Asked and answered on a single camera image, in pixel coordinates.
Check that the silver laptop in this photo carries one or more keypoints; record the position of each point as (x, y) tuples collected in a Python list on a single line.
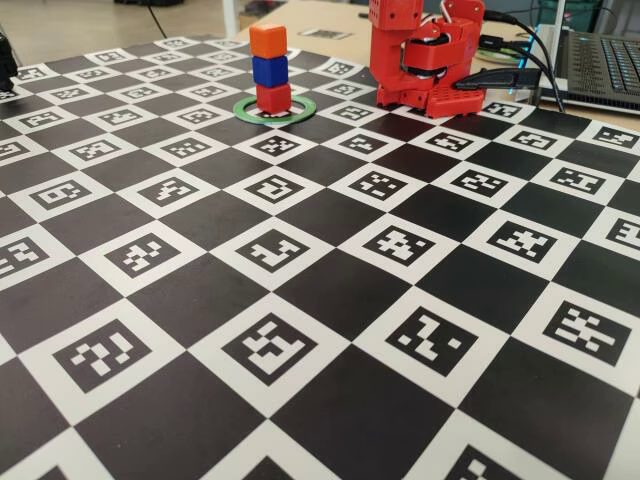
[(600, 60)]

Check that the red cube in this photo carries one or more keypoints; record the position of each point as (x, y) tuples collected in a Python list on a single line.
[(272, 99)]

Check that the small printed marker sheet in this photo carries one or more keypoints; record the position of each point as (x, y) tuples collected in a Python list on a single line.
[(325, 34)]

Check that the black camera stand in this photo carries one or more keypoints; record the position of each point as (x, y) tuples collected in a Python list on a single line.
[(6, 65)]

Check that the orange cube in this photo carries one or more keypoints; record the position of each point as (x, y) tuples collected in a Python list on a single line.
[(267, 42)]

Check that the blue cube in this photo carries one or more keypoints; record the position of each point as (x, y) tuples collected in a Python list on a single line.
[(270, 71)]

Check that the green tape roll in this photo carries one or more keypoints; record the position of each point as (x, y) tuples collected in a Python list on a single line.
[(500, 56)]

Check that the white post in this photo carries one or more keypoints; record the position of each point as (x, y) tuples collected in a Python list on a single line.
[(230, 17)]

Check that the black white marker checkerboard mat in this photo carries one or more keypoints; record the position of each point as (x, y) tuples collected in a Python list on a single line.
[(320, 300)]

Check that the red robot arm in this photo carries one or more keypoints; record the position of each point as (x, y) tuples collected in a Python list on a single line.
[(390, 50)]

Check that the black plug adapter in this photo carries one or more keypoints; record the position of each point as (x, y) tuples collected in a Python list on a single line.
[(500, 79)]

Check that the red robot arm base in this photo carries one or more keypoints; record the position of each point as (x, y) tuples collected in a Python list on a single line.
[(450, 102)]

